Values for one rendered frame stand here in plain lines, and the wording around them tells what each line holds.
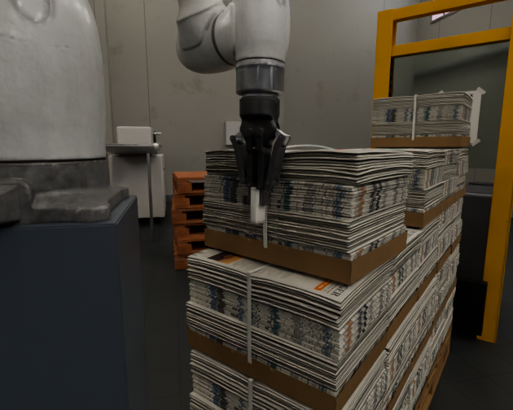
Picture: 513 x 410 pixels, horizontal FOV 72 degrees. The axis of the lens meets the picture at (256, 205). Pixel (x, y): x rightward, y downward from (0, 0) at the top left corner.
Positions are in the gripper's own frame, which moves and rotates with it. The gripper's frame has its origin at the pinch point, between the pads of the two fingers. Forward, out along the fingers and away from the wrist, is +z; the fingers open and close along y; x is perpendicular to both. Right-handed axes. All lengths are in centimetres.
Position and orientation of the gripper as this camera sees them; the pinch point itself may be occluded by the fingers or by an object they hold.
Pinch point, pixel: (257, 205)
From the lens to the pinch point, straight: 68.3
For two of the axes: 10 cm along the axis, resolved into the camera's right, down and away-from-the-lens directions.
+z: -0.2, 9.9, 1.5
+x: -6.0, 1.1, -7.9
